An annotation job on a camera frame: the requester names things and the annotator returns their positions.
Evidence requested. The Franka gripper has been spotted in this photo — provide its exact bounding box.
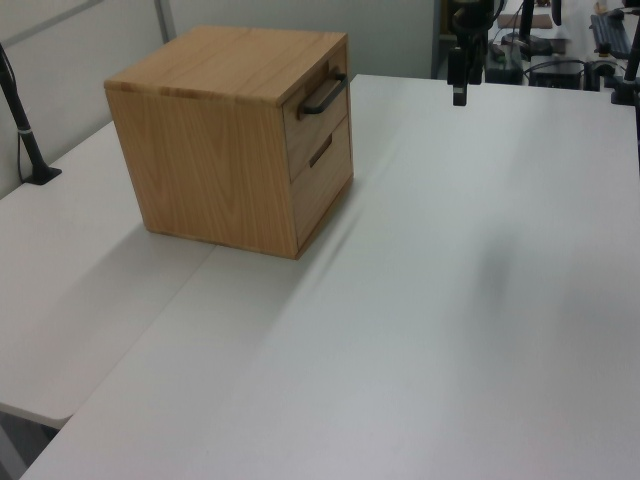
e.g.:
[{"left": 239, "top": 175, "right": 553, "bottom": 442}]
[{"left": 447, "top": 0, "right": 497, "bottom": 108}]

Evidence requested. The black metal drawer handle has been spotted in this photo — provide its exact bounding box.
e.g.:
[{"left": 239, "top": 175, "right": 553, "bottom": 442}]
[{"left": 296, "top": 73, "right": 348, "bottom": 117}]

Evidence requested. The wooden drawer with recessed grip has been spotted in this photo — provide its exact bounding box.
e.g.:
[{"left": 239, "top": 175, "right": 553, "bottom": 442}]
[{"left": 282, "top": 48, "right": 350, "bottom": 182}]

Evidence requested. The wooden drawer with slot grip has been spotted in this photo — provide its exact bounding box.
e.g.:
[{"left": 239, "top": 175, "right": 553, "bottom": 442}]
[{"left": 289, "top": 115, "right": 355, "bottom": 251}]

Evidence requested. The wooden two-drawer cabinet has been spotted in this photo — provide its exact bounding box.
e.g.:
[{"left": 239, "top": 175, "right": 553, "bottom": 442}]
[{"left": 103, "top": 25, "right": 355, "bottom": 261}]

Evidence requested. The black monitor stand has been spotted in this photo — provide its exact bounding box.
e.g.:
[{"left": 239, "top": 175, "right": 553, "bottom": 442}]
[{"left": 501, "top": 0, "right": 553, "bottom": 57}]

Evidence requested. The black electronics box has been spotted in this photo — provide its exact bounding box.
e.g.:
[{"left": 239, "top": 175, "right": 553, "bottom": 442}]
[{"left": 528, "top": 59, "right": 587, "bottom": 90}]

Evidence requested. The black computer keyboard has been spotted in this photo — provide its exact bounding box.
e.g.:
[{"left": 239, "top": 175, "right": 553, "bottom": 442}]
[{"left": 589, "top": 13, "right": 632, "bottom": 57}]

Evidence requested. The black clamped pole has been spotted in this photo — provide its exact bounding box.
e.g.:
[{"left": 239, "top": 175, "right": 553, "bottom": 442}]
[{"left": 608, "top": 0, "right": 640, "bottom": 107}]

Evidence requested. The black camera stand pole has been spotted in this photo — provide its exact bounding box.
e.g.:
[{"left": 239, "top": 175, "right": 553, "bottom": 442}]
[{"left": 0, "top": 43, "right": 63, "bottom": 187}]

